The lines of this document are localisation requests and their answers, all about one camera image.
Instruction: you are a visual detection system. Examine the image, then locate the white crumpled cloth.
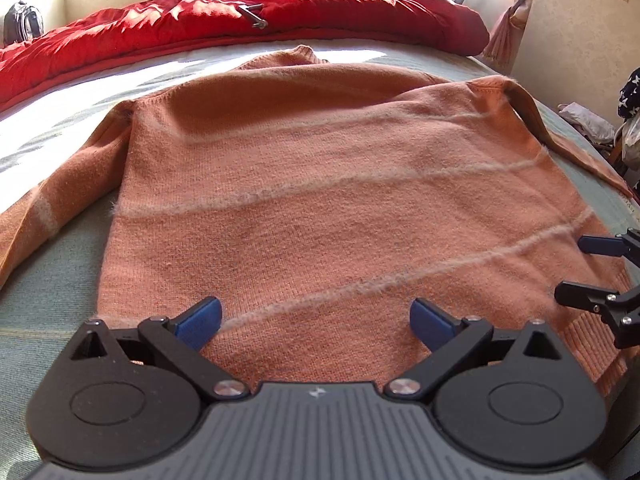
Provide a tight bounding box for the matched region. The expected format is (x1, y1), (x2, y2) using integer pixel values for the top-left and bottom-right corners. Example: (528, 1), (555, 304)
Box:
(557, 102), (616, 146)

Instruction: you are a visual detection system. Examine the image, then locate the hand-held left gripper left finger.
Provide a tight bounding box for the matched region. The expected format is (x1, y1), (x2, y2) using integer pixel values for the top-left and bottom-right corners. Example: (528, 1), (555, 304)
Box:
(70, 296), (251, 403)

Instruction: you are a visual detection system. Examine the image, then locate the grey backpack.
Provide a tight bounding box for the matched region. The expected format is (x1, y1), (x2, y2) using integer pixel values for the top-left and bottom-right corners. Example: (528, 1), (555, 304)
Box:
(2, 1), (45, 46)

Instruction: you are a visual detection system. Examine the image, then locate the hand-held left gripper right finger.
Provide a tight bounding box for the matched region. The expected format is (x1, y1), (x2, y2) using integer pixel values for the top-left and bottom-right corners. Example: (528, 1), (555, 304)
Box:
(382, 297), (563, 403)

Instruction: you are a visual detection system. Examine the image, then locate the orange striped knit sweater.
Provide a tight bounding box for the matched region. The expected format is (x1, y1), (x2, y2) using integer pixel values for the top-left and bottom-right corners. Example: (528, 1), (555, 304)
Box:
(0, 45), (640, 396)

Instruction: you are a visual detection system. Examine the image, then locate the dark star print cloth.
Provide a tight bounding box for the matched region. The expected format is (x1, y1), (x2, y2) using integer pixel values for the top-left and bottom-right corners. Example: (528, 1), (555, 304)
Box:
(619, 67), (640, 120)

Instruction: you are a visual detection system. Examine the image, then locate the pink curtain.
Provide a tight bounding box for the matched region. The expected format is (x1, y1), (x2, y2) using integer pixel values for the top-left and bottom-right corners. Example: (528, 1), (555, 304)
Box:
(482, 0), (543, 63)

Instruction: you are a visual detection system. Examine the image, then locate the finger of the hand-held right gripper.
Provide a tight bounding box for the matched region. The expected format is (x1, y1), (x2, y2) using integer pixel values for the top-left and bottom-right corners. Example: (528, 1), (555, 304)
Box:
(577, 227), (640, 261)
(554, 280), (640, 350)

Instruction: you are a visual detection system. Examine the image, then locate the metal crank handle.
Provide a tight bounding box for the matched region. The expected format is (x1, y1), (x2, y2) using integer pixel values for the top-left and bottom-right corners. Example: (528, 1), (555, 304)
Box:
(239, 4), (268, 30)

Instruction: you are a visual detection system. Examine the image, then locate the green checked bed sheet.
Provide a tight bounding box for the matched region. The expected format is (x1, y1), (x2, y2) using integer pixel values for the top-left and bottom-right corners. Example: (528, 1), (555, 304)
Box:
(0, 42), (640, 480)

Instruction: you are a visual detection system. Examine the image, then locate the red quilt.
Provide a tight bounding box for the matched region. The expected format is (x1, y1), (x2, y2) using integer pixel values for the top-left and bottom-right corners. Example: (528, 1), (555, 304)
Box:
(0, 0), (490, 111)

